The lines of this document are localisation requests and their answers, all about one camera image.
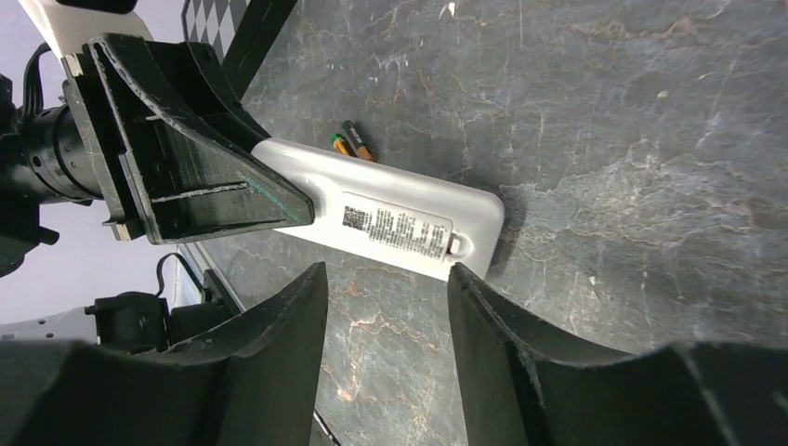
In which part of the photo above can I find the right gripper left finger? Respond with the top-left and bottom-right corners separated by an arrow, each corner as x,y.
1,262 -> 328,445

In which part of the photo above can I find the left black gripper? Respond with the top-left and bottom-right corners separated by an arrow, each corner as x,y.
64,33 -> 315,243

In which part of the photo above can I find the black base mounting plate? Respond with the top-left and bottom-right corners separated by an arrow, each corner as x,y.
85,270 -> 340,446

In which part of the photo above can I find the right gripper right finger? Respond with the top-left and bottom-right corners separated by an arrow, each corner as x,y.
447,264 -> 787,445

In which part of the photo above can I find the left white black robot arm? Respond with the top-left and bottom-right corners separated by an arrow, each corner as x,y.
1,33 -> 315,275

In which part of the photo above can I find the checkerboard calibration plate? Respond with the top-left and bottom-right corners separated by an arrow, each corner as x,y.
180,0 -> 251,61

